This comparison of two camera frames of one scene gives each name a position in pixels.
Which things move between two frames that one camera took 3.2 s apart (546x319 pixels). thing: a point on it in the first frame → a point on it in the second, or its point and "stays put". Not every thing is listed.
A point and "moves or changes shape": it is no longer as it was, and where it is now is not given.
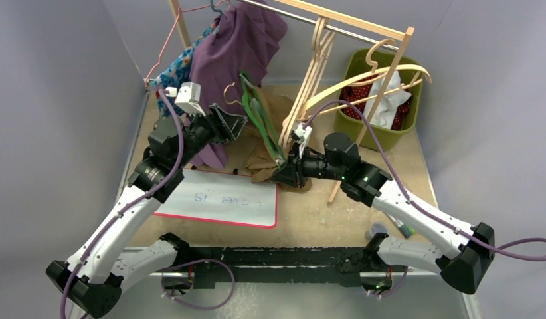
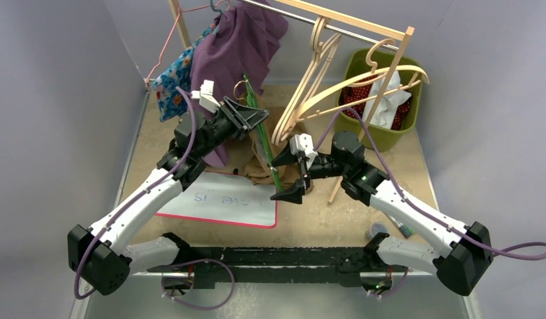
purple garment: [240, 38] stays put
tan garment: [275, 108] moves or changes shape
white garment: [390, 103] stays put
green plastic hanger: [259, 116] moves or changes shape
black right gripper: [295, 163] → [306, 169]
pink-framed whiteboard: [224, 198] stays put
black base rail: [326, 265] stays put
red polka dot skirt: [361, 90] stays put
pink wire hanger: [173, 30] stays put
